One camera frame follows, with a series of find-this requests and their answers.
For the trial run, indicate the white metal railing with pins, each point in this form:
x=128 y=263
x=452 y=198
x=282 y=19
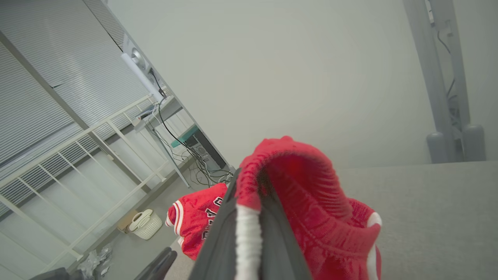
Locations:
x=89 y=134

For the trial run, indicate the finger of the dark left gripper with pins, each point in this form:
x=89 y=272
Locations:
x=157 y=268
x=62 y=274

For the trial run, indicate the clear plastic bags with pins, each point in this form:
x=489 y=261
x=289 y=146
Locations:
x=95 y=260

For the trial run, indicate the black computer tower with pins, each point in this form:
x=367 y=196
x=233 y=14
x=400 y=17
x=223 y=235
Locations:
x=208 y=149

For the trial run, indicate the teal shelf board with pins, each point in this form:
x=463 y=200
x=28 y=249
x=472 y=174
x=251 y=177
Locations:
x=184 y=136

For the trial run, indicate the red jersey with white sleeves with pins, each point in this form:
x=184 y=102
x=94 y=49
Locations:
x=194 y=217

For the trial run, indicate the grey window blinds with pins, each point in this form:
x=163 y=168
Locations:
x=46 y=58

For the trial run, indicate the white plastic laundry basket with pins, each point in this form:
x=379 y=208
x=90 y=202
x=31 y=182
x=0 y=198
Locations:
x=147 y=224

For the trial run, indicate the brown cardboard box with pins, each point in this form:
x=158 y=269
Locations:
x=125 y=222

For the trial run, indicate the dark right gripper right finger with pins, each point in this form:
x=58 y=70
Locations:
x=278 y=252

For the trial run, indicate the grey metal desk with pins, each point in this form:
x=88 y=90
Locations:
x=171 y=107

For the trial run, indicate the grey cylinder post foot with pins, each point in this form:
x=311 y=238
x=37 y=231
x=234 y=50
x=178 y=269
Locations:
x=474 y=144
x=437 y=147

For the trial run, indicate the grey metal partition post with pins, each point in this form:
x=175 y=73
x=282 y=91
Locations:
x=455 y=46
x=428 y=70

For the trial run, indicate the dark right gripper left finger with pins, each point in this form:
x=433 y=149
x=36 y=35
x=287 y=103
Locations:
x=220 y=252

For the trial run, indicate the white wall device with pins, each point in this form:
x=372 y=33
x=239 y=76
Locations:
x=142 y=72

